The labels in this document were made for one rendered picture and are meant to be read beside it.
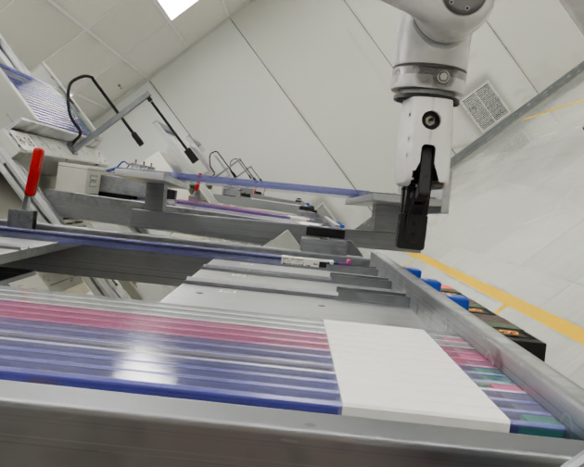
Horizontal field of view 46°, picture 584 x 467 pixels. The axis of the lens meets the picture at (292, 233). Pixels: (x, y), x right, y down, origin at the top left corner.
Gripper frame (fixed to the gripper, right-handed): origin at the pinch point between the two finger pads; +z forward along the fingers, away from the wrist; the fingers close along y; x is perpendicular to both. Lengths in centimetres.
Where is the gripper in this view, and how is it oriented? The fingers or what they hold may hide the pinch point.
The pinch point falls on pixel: (411, 232)
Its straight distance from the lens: 82.0
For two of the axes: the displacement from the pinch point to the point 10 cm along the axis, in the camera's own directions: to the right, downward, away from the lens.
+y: 0.0, -0.5, 10.0
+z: -1.1, 9.9, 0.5
